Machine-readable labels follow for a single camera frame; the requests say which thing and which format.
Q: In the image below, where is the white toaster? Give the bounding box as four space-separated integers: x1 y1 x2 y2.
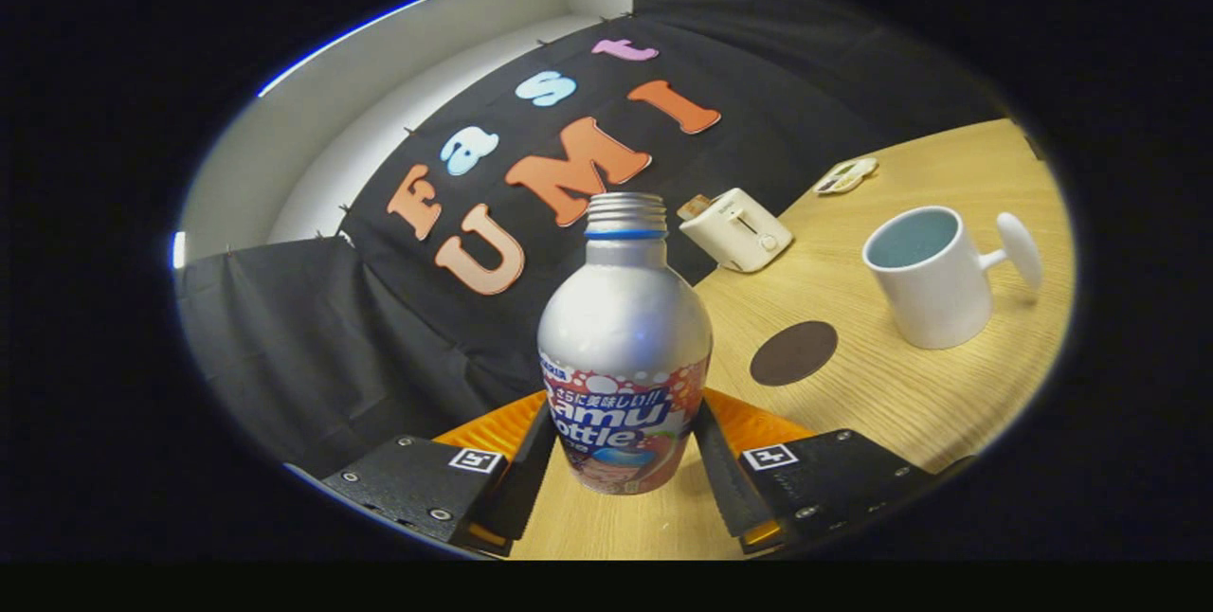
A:
679 188 795 274

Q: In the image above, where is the silver juice bottle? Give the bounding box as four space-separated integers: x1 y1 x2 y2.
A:
537 192 714 496

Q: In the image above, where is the wooden table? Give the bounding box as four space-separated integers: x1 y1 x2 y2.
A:
512 117 1077 561

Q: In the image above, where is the white cup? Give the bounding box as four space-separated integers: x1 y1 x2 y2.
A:
861 206 1044 351

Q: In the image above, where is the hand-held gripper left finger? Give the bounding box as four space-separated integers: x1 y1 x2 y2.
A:
322 391 560 558

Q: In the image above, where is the white divided sauce tray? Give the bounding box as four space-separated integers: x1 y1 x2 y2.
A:
813 156 880 195

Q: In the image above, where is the dark brown round coaster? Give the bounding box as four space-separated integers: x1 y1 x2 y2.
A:
750 320 840 387

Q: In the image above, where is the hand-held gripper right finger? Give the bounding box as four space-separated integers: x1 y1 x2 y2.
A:
692 389 977 556

